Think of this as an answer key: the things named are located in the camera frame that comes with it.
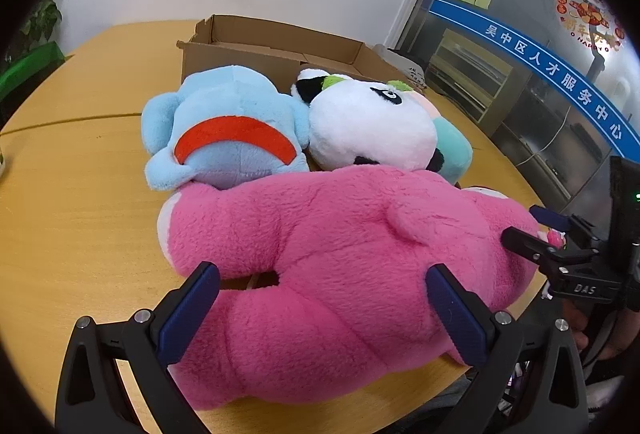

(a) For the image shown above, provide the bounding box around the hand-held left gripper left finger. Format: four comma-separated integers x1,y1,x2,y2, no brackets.
54,261,221,434

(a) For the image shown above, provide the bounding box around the cardboard box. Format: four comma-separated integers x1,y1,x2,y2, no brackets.
176,13,401,90

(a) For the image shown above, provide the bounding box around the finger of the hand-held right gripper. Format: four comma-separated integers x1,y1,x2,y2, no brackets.
501,227,557,268
530,205,599,241

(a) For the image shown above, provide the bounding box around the person's right hand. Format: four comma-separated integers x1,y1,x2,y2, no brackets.
563,297,627,363

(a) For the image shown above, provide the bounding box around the pastel pink teal plush pillow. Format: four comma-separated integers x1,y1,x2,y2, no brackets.
414,92,474,187

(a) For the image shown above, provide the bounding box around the light blue plush toy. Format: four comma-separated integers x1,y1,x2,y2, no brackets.
141,64,313,192

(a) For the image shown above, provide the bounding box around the yellow shelf behind glass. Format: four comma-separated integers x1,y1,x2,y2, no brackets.
427,28,517,125

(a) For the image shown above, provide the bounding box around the green mat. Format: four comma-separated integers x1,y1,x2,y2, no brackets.
0,41,67,86

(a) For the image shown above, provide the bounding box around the large potted green plant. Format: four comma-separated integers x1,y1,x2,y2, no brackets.
24,0,64,46

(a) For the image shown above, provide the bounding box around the blue glass banner strip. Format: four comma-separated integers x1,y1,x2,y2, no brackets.
427,0,640,151

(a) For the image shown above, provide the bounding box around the round red window sticker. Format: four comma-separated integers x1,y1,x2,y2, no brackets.
556,0,627,54

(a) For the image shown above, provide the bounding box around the pink plush bear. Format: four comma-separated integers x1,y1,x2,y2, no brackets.
156,164,566,412

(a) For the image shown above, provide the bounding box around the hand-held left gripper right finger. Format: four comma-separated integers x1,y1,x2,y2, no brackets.
425,263,591,434

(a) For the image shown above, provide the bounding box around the panda head plush toy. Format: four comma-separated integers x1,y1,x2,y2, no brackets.
291,67,446,172

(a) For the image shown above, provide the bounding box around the grey cloth bag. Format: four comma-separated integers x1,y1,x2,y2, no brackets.
372,43,429,94

